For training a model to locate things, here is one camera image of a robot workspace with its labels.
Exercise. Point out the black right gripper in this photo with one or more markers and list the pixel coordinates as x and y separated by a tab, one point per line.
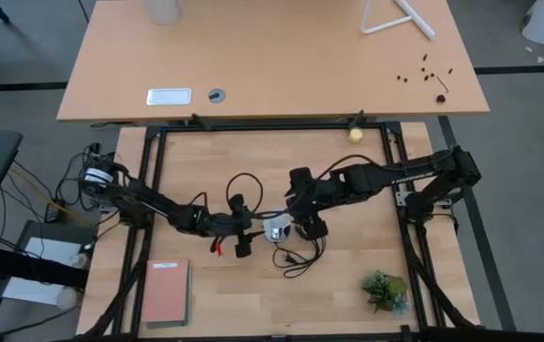
312	199

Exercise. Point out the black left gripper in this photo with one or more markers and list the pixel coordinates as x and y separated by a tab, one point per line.
236	225

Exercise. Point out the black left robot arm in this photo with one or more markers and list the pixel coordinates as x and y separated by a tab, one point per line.
157	203

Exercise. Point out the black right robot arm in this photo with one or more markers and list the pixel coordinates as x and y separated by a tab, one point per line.
395	178

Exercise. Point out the pink notebook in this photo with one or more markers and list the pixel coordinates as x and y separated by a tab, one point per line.
164	290

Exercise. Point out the green artificial succulent plant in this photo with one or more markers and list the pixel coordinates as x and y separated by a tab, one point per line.
385	292

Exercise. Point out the orange wooden desk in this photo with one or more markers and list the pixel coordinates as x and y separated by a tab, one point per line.
276	57

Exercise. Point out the silver rectangular desk plate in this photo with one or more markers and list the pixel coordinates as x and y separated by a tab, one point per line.
169	96

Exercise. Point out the black round knob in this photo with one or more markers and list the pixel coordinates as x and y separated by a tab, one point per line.
441	98

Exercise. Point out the clear plastic cup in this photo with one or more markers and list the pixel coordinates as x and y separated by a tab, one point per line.
79	260
67	298

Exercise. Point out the black allen key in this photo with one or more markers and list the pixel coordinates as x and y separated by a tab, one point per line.
443	85

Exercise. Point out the black power adapter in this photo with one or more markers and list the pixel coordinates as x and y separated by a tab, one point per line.
53	214

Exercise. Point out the white paper sheet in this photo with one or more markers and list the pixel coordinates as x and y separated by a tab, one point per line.
53	247

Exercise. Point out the white triangular tube stand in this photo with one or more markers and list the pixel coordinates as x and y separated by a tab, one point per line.
416	21

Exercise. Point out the translucent plastic cup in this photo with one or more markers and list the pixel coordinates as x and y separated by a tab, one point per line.
162	12

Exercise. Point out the black metal beam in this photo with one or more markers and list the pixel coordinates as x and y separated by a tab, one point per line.
15	263

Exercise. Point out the black aluminium table frame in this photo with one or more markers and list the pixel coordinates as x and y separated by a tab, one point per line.
271	127

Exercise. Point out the black frame clamp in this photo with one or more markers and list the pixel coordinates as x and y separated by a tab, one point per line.
201	121
357	119

